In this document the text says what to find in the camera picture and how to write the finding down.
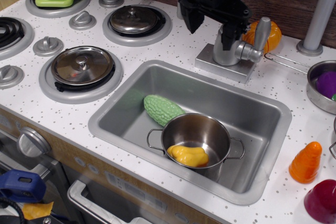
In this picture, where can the steel saucepan long handle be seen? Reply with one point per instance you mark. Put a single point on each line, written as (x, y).
(312, 72)

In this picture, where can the orange toy carrot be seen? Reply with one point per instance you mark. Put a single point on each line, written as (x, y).
(305, 165)

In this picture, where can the purple toy eggplant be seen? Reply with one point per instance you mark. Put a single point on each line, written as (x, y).
(325, 84)

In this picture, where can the grey stove knob centre-left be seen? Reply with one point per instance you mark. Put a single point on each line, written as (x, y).
(48, 46)

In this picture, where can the grey oven dial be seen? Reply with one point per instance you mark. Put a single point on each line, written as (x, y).
(31, 144)

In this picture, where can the green plastic tray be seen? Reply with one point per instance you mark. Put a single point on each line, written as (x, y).
(54, 3)

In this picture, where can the dark red toy cup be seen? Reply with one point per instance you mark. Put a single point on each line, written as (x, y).
(319, 202)

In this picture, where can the grey stove knob rear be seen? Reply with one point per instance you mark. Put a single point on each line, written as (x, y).
(110, 3)

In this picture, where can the steel lid burner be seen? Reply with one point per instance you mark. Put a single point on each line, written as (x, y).
(82, 65)
(133, 19)

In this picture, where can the steel lid front burner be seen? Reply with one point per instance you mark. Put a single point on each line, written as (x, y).
(82, 65)

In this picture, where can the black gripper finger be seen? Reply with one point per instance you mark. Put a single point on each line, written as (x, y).
(232, 32)
(191, 15)

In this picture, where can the silver oven door handle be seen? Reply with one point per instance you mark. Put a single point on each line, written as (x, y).
(75, 196)

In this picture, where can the yellow cloth piece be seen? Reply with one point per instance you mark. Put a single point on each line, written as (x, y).
(36, 210)

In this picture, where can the yellow toy bell pepper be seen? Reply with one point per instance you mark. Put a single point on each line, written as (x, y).
(189, 156)

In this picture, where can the orange toy pumpkin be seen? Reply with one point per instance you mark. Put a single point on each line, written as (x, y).
(273, 39)

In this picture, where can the grey stove knob front-left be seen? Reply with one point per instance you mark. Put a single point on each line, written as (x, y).
(11, 76)

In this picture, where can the steel lid rear burner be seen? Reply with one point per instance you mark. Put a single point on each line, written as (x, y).
(133, 19)

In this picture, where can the grey stove knob middle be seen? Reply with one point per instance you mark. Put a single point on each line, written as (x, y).
(82, 21)

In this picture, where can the grey vertical pole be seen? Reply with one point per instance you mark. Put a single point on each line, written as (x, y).
(311, 45)

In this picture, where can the black coil left burner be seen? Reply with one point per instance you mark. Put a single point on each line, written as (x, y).
(16, 36)

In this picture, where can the silver toy faucet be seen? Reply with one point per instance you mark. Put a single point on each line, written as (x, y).
(239, 62)

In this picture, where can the steel pot with handles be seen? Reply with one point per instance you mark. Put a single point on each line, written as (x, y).
(198, 130)

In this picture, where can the grey toy sink basin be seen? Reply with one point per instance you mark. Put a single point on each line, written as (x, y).
(261, 123)

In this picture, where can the green toy bitter gourd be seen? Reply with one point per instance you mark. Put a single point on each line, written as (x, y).
(161, 109)

